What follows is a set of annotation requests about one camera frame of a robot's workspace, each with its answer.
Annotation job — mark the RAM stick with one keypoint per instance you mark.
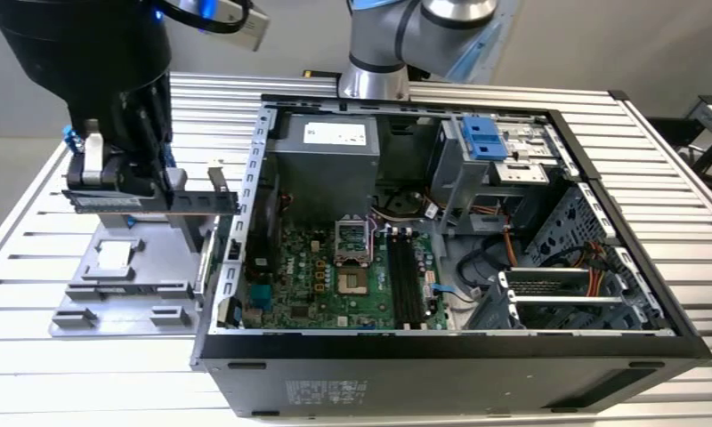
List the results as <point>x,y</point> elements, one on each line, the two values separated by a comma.
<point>202,202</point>
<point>127,293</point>

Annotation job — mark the grey power supply unit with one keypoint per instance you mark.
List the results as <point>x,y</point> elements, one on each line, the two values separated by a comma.
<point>327,178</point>

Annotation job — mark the blue expansion slot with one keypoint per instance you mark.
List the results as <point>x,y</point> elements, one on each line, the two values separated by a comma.
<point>262,298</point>

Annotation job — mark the blue drive bay latch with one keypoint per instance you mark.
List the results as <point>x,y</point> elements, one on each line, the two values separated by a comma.
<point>481,138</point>

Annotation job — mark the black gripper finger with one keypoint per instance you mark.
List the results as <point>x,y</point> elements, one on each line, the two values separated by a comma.
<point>125,178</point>

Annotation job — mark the green motherboard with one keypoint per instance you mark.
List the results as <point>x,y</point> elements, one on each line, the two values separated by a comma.
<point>297,284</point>

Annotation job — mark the CPU socket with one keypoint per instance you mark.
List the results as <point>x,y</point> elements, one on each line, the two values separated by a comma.
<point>357,280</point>

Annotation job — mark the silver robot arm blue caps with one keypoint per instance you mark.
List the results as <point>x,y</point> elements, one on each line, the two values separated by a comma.
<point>374,49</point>

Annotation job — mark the yellow black plug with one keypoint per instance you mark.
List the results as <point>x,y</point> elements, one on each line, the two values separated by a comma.
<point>309,72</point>

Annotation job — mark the locking lever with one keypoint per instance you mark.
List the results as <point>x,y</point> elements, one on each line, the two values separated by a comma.
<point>371,244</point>

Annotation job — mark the silver CPU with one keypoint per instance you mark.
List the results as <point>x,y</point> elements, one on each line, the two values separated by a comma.
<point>114,258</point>

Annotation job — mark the hard disk in blue carrier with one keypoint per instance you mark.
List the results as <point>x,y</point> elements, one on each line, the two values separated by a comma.
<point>68,140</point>

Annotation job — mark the green graphics card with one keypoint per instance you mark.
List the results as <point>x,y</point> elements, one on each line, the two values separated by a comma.
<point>226,227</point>

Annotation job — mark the metal slat side table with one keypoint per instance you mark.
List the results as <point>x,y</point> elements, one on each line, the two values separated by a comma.
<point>709,111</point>

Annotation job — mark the grey disk bay cage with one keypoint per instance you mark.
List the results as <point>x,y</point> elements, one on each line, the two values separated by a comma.
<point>570,300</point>

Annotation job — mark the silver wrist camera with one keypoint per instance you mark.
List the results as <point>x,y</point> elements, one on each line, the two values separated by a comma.
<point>243,26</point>

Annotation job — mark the black open PC case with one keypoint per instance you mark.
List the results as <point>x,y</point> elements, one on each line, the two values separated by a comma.
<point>391,382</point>

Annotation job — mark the black case fan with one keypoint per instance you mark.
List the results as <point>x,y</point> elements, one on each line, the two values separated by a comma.
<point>266,231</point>

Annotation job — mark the grey parts rack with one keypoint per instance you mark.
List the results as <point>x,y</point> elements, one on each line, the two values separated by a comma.
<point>154,276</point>

